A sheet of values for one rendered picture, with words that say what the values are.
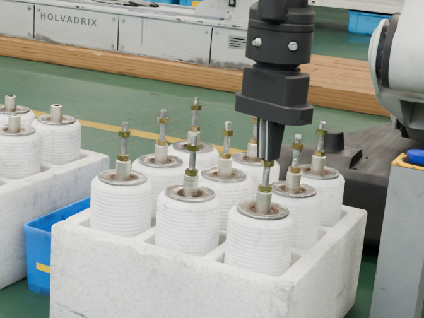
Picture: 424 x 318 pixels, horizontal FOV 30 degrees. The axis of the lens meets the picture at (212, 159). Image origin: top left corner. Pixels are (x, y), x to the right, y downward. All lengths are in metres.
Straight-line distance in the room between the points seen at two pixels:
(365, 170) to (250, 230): 0.57
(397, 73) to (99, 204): 0.59
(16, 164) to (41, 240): 0.16
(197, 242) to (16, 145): 0.44
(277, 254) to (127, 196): 0.25
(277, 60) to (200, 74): 2.29
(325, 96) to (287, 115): 2.11
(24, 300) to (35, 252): 0.08
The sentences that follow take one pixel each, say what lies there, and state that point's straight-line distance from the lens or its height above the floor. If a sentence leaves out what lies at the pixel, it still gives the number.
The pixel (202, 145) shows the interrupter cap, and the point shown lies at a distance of 1.44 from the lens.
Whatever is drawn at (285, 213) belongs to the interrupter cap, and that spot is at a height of 0.25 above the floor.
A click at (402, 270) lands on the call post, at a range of 1.27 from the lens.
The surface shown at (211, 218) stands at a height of 0.23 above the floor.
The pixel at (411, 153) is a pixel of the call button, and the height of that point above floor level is 0.33.
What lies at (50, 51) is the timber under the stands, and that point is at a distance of 3.68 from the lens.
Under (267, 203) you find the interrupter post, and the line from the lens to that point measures 1.12.
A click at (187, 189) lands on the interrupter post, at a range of 1.16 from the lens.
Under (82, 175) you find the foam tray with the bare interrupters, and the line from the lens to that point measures 1.55.
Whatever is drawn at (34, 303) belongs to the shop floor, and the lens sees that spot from 1.40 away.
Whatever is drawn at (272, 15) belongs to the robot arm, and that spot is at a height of 0.53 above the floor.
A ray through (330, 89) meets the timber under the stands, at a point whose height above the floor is 0.07.
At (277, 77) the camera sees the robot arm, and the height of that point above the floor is 0.45.
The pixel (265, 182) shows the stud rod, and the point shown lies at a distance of 1.11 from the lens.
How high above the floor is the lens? 0.63
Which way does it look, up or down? 16 degrees down
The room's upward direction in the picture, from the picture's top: 5 degrees clockwise
